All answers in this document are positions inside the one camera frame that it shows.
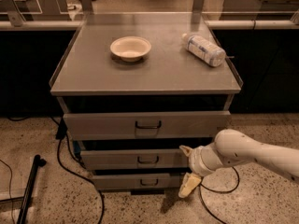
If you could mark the grey drawer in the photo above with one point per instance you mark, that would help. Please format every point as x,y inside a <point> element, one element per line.
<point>139,181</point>
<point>134,159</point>
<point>148,125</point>

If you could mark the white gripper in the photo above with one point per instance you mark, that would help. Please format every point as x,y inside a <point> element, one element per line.
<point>195,160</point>

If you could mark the white horizontal rail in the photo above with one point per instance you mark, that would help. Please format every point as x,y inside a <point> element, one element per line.
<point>213,25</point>

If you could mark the white paper bowl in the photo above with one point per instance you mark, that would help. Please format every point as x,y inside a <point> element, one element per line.
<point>130,48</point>

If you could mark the black metal bar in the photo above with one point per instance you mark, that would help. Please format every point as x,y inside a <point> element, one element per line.
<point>37,163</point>

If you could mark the grey drawer cabinet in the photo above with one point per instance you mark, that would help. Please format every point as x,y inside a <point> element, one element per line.
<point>169,79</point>

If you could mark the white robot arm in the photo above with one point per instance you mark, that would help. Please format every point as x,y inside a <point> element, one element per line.
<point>231,148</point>

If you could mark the clear plastic water bottle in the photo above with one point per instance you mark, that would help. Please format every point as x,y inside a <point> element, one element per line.
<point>203,49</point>

